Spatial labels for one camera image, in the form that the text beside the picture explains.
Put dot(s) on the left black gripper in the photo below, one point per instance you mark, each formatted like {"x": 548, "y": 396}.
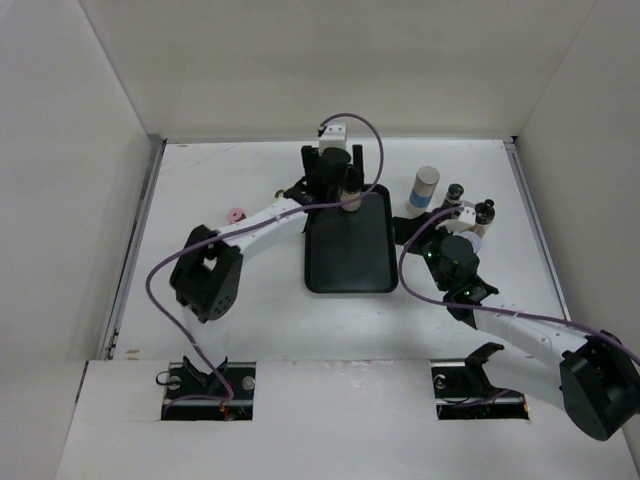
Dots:
{"x": 310, "y": 155}

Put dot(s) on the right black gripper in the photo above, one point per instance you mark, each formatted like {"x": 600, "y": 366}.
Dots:
{"x": 402, "y": 225}

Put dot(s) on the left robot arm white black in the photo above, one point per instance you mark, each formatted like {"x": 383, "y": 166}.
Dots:
{"x": 207, "y": 272}

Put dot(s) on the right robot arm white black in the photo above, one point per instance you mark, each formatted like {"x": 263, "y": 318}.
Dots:
{"x": 586, "y": 373}

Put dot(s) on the silver lid blue label jar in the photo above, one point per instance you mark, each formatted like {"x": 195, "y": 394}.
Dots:
{"x": 422, "y": 191}

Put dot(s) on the black plastic tray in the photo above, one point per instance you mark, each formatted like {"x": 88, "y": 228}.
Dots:
{"x": 352, "y": 252}

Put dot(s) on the tall dark pepper grinder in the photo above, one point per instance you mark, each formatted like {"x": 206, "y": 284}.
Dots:
{"x": 453, "y": 196}

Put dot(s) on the black knob cap bottle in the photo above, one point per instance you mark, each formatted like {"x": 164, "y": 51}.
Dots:
{"x": 484, "y": 216}

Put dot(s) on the pink cap spice bottle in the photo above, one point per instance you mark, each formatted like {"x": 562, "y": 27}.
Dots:
{"x": 236, "y": 215}

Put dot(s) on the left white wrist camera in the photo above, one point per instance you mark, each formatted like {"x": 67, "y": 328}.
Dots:
{"x": 332, "y": 135}

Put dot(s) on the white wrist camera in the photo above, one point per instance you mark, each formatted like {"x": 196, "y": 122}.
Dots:
{"x": 462, "y": 220}
{"x": 332, "y": 135}

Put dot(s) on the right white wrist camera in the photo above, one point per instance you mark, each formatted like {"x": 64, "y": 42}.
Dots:
{"x": 462, "y": 220}

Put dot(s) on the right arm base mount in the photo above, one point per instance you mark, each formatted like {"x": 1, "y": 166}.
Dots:
{"x": 463, "y": 392}

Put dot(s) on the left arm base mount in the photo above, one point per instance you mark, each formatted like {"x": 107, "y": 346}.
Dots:
{"x": 191, "y": 394}

